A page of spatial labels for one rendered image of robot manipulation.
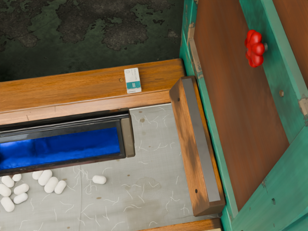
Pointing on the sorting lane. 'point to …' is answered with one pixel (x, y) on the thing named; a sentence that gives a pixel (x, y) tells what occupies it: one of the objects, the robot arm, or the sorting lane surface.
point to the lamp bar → (66, 141)
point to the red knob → (255, 48)
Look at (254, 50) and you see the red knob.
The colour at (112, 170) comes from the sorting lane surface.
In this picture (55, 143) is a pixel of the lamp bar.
